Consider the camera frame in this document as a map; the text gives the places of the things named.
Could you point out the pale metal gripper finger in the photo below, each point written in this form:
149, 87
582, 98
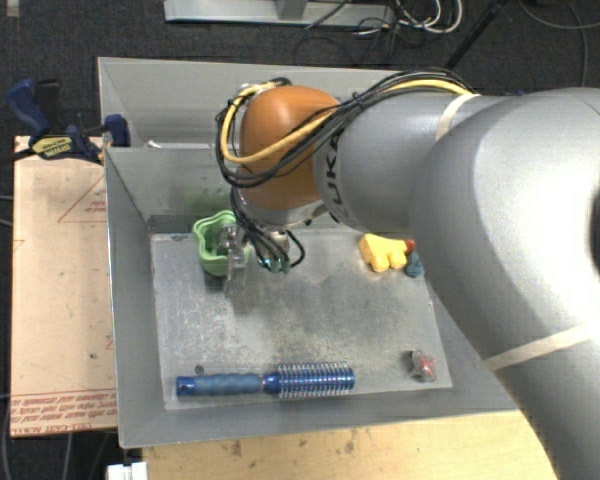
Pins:
242, 270
228, 240

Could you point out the green wavy-edged cup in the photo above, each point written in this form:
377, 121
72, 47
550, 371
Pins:
207, 248

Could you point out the grey metal bin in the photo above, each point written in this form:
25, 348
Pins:
300, 318

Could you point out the yellow toy piece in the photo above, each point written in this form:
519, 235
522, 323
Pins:
380, 253

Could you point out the blue round hairbrush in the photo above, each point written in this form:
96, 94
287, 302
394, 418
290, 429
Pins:
260, 382

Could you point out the teal and red small toy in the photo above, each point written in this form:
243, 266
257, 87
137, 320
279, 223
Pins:
414, 267

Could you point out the brown cardboard board, red print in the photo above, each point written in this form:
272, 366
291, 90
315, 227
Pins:
60, 278

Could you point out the clear packet with red star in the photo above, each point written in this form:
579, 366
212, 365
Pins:
422, 366

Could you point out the black cylinder on white bracket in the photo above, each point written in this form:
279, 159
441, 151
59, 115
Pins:
314, 216

